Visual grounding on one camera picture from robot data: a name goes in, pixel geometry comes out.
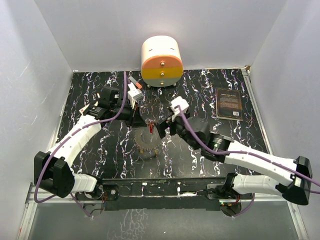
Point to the round three-drawer cabinet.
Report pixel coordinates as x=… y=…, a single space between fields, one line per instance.
x=161 y=62

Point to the orange capped glue pen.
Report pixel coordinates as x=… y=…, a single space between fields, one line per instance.
x=135 y=82

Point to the red key tag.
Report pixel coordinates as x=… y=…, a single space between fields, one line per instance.
x=150 y=124

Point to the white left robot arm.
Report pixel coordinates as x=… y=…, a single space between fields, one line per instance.
x=53 y=169

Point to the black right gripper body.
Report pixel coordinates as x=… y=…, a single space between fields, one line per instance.
x=177 y=126

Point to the black disc with keyrings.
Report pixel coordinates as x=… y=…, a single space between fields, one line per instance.
x=146 y=140

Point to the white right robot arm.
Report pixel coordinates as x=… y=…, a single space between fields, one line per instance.
x=285 y=177

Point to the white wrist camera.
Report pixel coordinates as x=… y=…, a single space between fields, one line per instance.
x=134 y=94
x=177 y=105

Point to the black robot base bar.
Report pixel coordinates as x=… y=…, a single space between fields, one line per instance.
x=207 y=193

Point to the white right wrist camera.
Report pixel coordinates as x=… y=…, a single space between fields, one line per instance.
x=177 y=105

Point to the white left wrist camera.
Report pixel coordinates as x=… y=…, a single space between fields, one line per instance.
x=134 y=94

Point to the pale green staples box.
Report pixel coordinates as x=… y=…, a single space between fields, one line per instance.
x=82 y=110

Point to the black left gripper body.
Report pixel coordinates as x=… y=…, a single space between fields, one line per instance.
x=126 y=114

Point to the aluminium frame rail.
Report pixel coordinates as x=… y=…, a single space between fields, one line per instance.
x=190 y=217

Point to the dark brown book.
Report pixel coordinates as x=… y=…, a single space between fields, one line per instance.
x=228 y=104

